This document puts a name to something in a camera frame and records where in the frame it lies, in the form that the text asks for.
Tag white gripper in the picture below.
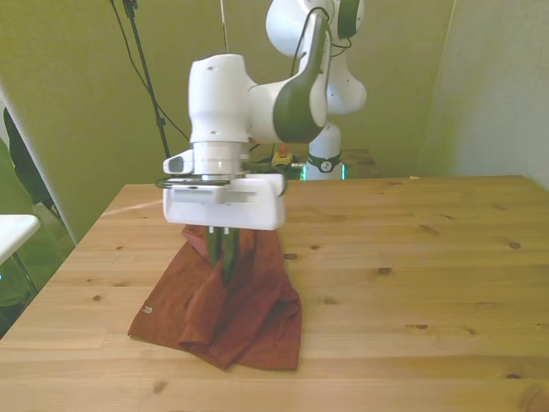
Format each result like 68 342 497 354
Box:
162 173 287 287

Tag rust orange shorts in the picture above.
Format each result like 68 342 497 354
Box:
127 225 303 373

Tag yellow emergency stop button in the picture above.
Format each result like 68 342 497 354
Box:
272 144 295 169

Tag black tripod pole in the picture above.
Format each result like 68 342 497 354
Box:
122 0 172 160

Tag black hanging cable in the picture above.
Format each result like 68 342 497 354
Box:
109 0 192 142

